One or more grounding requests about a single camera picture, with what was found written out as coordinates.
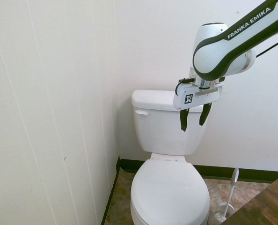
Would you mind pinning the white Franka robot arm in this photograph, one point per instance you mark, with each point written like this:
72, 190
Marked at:
221, 49

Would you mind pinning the white gripper body with marker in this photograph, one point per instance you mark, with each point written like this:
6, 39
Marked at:
197, 95

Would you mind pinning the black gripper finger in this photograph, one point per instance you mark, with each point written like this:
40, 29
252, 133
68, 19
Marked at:
205, 114
183, 120

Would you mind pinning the white toilet tank lid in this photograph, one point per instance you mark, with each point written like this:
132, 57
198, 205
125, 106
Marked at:
153, 99

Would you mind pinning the brown wooden table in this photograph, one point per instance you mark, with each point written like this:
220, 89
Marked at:
260, 206

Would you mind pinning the white toilet seat lid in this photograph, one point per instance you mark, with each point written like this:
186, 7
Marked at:
168, 185

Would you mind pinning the white flush lever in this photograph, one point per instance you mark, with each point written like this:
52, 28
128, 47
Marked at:
141, 112

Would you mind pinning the white toilet bowl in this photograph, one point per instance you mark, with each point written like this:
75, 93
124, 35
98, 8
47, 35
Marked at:
139, 214

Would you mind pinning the white toilet brush holder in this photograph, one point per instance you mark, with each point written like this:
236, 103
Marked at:
219, 214

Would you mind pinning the white toilet brush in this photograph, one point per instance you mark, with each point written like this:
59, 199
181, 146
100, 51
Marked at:
230, 194

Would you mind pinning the white toilet tank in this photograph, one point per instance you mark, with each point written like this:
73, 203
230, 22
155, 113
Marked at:
167, 133

